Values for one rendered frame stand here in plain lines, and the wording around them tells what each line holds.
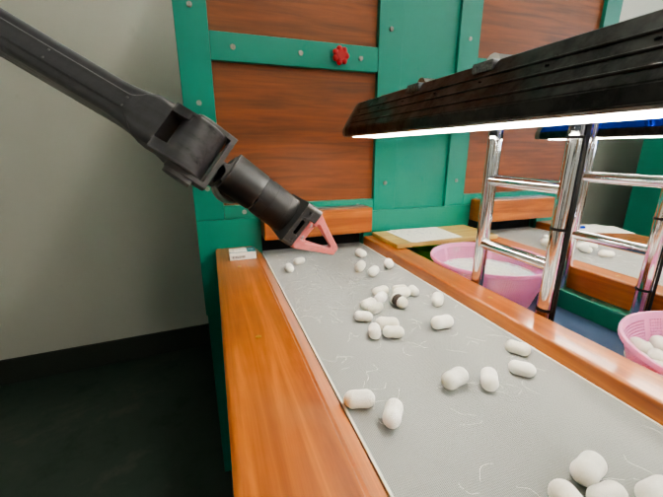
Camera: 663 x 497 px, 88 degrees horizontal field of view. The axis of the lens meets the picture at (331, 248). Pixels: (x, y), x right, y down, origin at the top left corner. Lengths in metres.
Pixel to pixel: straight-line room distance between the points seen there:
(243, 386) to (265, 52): 0.76
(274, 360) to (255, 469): 0.15
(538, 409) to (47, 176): 1.80
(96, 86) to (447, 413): 0.55
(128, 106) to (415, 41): 0.81
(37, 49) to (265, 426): 0.50
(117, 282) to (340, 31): 1.46
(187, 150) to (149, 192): 1.34
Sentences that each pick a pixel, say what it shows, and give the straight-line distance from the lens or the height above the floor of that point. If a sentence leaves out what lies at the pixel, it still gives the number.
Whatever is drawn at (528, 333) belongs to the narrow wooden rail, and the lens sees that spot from 0.59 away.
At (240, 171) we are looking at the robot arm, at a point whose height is 0.99.
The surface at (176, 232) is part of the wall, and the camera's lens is 1.83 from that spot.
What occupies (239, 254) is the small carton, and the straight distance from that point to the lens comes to 0.83.
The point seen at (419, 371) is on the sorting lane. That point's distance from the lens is 0.48.
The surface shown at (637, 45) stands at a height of 1.09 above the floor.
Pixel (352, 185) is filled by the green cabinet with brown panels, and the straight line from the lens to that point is 1.01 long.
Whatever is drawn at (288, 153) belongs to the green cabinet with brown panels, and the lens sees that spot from 0.95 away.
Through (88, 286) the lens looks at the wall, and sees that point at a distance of 1.94.
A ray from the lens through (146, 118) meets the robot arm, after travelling 0.50.
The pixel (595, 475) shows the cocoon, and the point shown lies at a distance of 0.40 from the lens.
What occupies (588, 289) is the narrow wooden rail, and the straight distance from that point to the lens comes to 0.92.
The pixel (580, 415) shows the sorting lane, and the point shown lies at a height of 0.74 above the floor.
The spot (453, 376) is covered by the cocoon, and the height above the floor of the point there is 0.76.
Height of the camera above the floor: 1.01
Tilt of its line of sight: 16 degrees down
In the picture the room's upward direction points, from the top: straight up
